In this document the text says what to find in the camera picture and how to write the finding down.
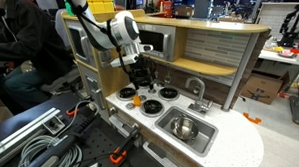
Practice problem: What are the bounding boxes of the grey toy sink basin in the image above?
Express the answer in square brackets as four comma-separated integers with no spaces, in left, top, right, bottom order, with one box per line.
[153,105,221,159]

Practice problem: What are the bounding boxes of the orange plastic floor piece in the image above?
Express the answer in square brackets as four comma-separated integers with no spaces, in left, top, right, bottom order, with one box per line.
[242,112,263,125]

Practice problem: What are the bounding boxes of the grey toy microwave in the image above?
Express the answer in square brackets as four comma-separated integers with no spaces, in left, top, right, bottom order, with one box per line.
[135,22,178,63]

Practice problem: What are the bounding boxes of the grey toy oven door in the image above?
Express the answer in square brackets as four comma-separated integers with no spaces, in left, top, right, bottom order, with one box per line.
[63,21,99,69]

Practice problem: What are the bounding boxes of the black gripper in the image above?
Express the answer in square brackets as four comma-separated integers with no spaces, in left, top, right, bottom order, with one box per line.
[128,55,158,90]

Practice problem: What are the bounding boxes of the small orange clamp handle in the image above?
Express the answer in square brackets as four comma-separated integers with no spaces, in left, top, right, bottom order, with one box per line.
[65,107,81,118]

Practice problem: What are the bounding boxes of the silver toy faucet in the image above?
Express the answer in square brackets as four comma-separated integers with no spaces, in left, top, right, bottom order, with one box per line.
[183,76,215,116]

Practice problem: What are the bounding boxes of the plate with colourful items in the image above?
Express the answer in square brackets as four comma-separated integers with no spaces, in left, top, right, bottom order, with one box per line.
[277,47,298,60]

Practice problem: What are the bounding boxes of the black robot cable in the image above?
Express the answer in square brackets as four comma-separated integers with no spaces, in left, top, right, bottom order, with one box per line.
[63,0,137,78]

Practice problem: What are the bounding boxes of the wooden toy kitchen set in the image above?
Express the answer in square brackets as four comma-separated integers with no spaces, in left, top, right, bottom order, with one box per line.
[55,6,273,167]

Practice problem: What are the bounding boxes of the aluminium extrusion rail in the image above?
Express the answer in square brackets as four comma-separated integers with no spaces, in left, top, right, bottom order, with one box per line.
[0,104,62,167]

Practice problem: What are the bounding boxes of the orange toy food piece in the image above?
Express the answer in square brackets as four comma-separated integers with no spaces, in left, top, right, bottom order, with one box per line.
[132,95,142,107]

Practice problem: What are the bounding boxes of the silver metal pot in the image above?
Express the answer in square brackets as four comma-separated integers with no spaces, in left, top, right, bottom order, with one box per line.
[169,114,200,142]

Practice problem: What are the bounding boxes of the hanging silver toy utensil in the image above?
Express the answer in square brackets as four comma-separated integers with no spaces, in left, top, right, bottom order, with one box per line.
[163,64,173,85]

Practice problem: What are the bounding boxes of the red background container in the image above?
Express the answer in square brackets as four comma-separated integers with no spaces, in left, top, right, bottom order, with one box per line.
[157,0,174,18]

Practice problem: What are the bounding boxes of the yellow green block stack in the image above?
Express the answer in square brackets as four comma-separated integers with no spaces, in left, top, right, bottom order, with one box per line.
[63,0,116,17]

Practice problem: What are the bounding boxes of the brown cardboard box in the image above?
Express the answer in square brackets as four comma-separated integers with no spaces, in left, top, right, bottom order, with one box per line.
[240,70,291,106]

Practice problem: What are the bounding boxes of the grey coiled cable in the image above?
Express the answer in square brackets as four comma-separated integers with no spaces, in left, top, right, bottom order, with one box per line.
[17,133,85,167]

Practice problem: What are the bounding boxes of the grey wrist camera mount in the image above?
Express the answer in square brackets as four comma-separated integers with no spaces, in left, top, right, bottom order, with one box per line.
[109,41,155,70]

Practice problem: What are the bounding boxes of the black clamp with orange grip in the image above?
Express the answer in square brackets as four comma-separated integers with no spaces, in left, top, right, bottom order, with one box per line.
[108,125,142,166]

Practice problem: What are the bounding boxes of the white work table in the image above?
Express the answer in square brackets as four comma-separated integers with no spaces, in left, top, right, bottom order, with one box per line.
[257,43,299,67]

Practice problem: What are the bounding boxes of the seated person in dark jacket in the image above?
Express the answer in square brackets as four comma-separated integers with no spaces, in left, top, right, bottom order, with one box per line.
[0,0,78,116]

